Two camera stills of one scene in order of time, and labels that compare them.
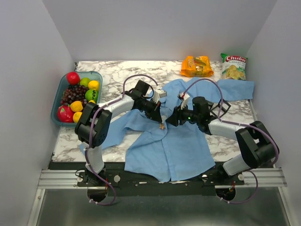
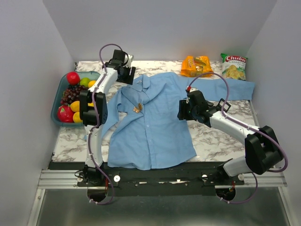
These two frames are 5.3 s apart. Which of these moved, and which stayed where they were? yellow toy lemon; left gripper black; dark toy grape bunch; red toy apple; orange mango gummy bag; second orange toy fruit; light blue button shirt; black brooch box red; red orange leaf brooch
Moved: red orange leaf brooch; light blue button shirt; left gripper black
Stayed: black brooch box red; red toy apple; dark toy grape bunch; orange mango gummy bag; second orange toy fruit; yellow toy lemon
